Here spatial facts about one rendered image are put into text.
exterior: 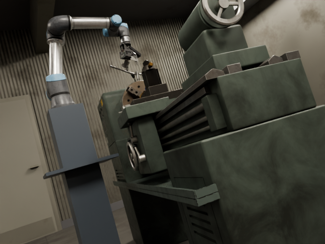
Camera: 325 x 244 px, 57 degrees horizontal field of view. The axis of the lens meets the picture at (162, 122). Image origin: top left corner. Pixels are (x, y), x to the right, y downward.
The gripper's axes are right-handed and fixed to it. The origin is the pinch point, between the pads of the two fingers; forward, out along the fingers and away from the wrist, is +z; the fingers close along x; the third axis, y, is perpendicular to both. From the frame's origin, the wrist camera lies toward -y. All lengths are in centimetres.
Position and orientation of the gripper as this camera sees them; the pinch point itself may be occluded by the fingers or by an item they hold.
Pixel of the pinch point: (132, 69)
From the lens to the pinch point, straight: 228.5
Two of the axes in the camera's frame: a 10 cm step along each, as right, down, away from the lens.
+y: -7.2, 0.5, -6.9
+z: 1.9, 9.7, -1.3
